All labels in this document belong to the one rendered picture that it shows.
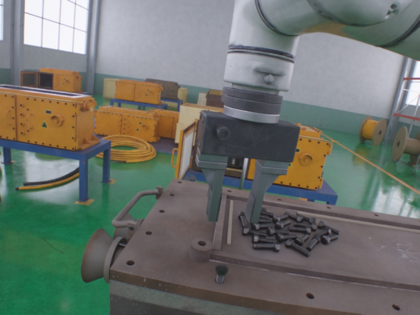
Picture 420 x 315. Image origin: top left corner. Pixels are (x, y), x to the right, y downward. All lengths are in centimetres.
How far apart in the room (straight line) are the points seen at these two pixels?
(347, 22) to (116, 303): 51
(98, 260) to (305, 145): 273
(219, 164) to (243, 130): 6
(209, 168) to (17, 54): 1246
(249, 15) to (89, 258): 54
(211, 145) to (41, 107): 341
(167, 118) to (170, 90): 478
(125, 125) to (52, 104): 333
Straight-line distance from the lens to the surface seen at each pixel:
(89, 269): 65
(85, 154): 354
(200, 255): 51
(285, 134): 37
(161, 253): 53
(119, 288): 51
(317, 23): 27
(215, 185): 38
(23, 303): 247
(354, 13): 24
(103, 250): 65
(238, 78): 34
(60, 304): 239
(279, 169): 39
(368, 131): 1405
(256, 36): 34
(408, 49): 34
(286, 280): 53
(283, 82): 35
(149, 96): 927
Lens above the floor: 167
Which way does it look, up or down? 16 degrees down
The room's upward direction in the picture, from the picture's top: 9 degrees clockwise
